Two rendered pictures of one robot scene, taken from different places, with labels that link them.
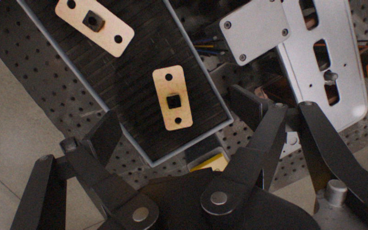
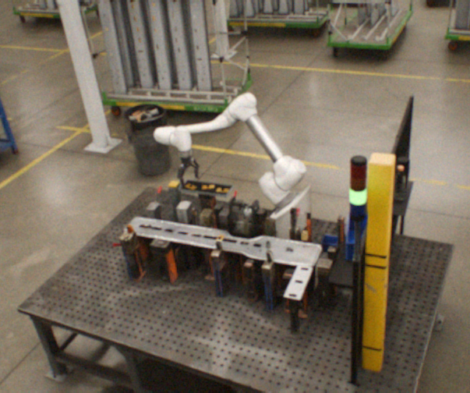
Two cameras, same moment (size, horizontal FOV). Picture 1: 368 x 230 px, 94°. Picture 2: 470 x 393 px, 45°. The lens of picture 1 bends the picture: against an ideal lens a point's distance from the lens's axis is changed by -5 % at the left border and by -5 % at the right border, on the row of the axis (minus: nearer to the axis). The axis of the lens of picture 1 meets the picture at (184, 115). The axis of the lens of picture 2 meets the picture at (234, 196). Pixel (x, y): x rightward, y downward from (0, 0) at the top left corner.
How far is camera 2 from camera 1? 3.89 m
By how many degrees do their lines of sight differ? 45
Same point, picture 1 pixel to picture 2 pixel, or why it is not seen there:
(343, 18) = (158, 235)
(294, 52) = (166, 224)
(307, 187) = not seen: outside the picture
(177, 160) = (168, 217)
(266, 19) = (183, 206)
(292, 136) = (153, 207)
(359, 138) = (65, 272)
